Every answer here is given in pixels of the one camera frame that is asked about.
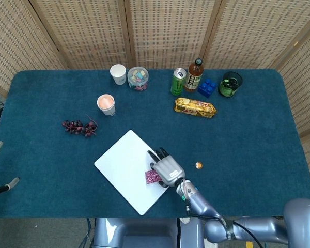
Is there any blue-grey robot torso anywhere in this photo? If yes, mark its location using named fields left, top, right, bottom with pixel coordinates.
left=92, top=218, right=207, bottom=248

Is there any white rectangular board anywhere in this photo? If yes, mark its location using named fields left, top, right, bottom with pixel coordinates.
left=94, top=130, right=179, bottom=216

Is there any clear jar of binder clips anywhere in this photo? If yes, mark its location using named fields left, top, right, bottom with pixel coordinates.
left=127, top=66, right=150, bottom=91

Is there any white paper cup blue stripe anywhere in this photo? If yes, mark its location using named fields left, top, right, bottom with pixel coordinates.
left=97, top=99, right=116, bottom=117

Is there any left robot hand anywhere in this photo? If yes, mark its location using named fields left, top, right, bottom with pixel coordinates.
left=0, top=141, right=21, bottom=197

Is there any pink glitter card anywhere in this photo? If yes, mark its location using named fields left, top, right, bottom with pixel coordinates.
left=144, top=169, right=162, bottom=185

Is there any brown tea bottle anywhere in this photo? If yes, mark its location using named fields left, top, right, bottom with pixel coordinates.
left=183, top=58, right=205, bottom=93

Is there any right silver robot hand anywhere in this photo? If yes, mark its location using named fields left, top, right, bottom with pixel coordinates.
left=147, top=147, right=185, bottom=188

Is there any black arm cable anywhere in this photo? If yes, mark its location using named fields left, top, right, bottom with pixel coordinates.
left=184, top=180, right=290, bottom=245

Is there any blue toy brick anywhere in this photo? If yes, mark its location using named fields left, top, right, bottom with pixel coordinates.
left=197, top=77, right=218, bottom=99

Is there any dark red grape bunch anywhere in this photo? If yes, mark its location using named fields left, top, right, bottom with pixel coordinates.
left=62, top=115, right=99, bottom=138

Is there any blue cable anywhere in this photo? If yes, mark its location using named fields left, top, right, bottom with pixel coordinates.
left=80, top=218, right=94, bottom=248

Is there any blue table cloth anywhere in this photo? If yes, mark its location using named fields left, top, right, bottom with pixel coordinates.
left=0, top=68, right=310, bottom=219

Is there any woven bamboo folding screen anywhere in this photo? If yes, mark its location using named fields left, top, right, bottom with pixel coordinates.
left=0, top=0, right=310, bottom=187

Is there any black mesh pen holder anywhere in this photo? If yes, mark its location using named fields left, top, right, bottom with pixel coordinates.
left=218, top=71, right=243, bottom=98

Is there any yellow biscuit pack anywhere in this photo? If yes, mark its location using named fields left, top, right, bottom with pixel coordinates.
left=174, top=97, right=218, bottom=119

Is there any paper cup orange inside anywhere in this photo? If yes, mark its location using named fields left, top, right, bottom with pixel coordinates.
left=97, top=94, right=116, bottom=110

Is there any white paper cup floral print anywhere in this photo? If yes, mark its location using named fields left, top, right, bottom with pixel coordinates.
left=110, top=64, right=127, bottom=86

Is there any green energy drink can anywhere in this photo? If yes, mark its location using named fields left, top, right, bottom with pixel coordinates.
left=170, top=68, right=188, bottom=96

